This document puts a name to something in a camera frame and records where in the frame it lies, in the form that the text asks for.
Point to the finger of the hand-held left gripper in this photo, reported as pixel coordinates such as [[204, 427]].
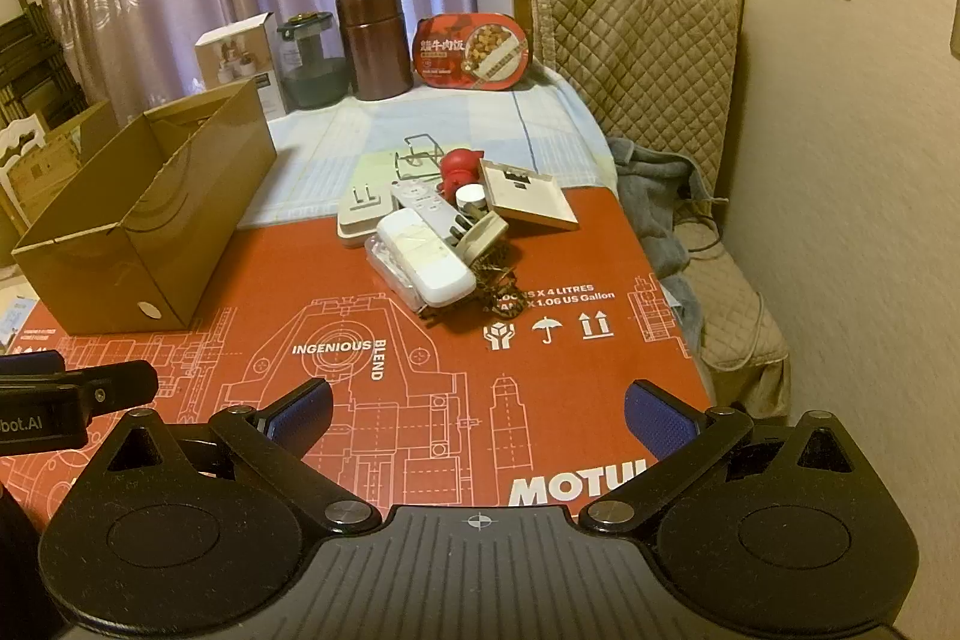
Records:
[[30, 364], [112, 385]]

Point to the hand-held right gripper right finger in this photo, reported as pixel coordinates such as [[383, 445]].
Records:
[[656, 419]]

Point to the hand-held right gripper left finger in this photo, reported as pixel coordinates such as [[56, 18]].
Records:
[[304, 419]]

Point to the brown cardboard box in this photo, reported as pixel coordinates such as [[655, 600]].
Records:
[[187, 250]]

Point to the clear plastic box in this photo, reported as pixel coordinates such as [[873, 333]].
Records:
[[382, 261]]

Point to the white power adapter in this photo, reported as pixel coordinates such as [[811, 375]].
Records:
[[427, 265]]

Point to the brown key bunch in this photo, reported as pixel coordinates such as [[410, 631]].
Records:
[[491, 280]]

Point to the slim white remote control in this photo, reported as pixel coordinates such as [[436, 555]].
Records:
[[416, 197]]

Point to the white plug adapter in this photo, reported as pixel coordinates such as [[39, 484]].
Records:
[[480, 235]]

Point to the square white framed panel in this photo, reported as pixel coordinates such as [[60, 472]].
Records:
[[525, 197]]

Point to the small white round jar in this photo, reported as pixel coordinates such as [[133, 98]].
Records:
[[471, 197]]

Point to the red cat figurine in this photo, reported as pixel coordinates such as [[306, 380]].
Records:
[[457, 164]]

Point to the red printed mat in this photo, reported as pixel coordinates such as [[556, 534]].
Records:
[[300, 280]]

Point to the grey cloth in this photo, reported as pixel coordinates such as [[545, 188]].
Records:
[[645, 197]]

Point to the white chair back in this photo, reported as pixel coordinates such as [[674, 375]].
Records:
[[16, 141]]

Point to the brown storage carton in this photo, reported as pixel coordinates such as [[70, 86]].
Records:
[[75, 141]]

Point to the dark folding rack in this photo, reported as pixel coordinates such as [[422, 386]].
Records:
[[37, 48]]

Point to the plaid pastel tablecloth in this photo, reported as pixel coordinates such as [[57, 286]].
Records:
[[450, 123]]

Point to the glass jar with green lid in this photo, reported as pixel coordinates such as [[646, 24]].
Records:
[[311, 78]]

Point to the white product box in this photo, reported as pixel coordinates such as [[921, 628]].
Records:
[[240, 55]]

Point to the quilted beige chair cover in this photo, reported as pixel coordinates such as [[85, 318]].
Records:
[[637, 48]]

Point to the brown metal canister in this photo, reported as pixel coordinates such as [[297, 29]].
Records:
[[375, 48]]

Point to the red instant meal box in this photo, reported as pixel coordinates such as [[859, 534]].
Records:
[[469, 51]]

